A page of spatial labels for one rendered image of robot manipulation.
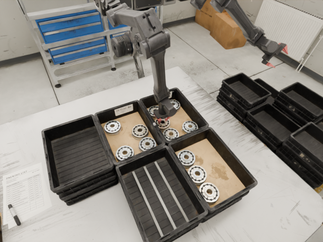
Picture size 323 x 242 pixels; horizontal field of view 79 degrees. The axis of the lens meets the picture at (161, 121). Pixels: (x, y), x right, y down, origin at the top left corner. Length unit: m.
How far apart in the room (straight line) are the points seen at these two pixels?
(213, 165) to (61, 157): 0.87
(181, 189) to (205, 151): 0.28
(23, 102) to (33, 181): 1.83
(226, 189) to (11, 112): 2.63
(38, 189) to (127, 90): 0.97
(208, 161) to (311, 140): 1.15
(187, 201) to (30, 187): 0.90
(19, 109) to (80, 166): 1.93
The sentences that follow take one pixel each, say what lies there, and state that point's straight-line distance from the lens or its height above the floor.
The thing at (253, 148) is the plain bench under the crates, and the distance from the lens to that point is 1.52.
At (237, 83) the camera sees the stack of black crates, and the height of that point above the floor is 0.49.
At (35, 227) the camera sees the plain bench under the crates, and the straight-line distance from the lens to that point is 1.31.
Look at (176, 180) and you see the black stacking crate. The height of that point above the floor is 0.83.
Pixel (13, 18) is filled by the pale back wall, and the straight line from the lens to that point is 3.64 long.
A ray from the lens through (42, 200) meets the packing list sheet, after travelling 1.35.
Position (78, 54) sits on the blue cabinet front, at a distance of 2.98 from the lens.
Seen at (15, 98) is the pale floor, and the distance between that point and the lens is 3.23.
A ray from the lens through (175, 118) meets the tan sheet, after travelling 1.35.
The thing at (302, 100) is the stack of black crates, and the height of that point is 0.49.
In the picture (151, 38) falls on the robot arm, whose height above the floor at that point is 1.50.
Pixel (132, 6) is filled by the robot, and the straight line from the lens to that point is 1.31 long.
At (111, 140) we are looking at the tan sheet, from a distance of 1.25.
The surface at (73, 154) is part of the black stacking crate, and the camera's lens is 1.26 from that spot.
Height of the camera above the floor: 1.84
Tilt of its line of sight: 50 degrees down
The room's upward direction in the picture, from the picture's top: 3 degrees clockwise
